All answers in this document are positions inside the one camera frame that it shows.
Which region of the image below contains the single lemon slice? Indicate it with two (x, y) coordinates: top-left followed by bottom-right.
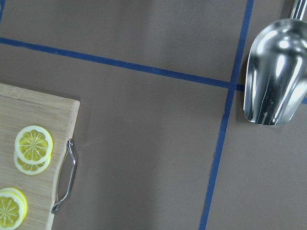
(0, 187), (28, 230)

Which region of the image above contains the bamboo cutting board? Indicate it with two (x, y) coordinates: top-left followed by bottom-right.
(0, 84), (80, 230)

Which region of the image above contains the lower stacked lemon slice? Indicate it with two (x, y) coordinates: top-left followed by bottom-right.
(13, 151), (52, 175)

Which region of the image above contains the steel scoop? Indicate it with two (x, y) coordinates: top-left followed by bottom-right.
(243, 0), (307, 126)

